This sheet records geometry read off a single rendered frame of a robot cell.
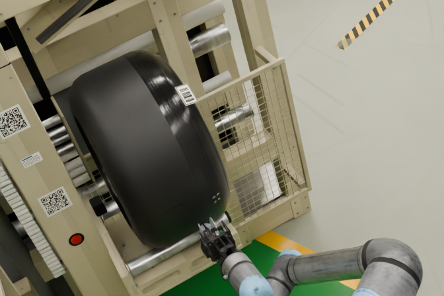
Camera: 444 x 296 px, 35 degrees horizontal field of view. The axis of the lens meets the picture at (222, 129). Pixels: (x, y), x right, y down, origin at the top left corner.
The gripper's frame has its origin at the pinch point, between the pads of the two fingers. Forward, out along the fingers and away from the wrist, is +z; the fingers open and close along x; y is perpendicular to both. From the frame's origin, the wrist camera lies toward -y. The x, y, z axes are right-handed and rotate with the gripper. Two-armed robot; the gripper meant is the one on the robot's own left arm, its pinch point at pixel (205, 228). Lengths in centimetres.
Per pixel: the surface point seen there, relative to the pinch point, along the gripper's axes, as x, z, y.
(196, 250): 3.4, 10.6, -14.7
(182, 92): -9.1, 7.2, 38.7
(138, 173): 11.0, -2.0, 28.3
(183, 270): 9.6, 9.5, -18.1
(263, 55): -56, 67, 4
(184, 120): -5.6, 1.4, 34.1
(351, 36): -162, 190, -80
